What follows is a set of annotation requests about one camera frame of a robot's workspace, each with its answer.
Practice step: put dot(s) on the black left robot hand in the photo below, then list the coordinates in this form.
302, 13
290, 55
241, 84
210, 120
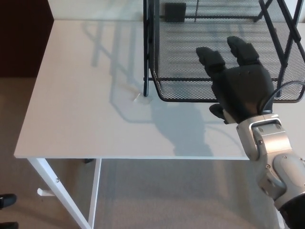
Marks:
7, 200

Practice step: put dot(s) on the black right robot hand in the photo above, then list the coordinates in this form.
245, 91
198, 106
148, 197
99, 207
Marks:
240, 90

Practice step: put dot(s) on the black mesh file tray layer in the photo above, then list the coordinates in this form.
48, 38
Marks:
181, 59

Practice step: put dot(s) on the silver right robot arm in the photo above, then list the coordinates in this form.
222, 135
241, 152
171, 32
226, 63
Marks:
274, 148

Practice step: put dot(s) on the white table hook peg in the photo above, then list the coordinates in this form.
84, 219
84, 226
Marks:
44, 192

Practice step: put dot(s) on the dark object under table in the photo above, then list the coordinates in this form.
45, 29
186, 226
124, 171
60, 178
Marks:
88, 160

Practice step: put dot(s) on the clear tape piece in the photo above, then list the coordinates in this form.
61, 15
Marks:
141, 99

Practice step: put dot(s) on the small black box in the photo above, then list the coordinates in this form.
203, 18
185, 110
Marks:
175, 12

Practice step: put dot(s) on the dark brown panel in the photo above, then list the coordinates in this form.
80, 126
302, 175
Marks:
23, 35

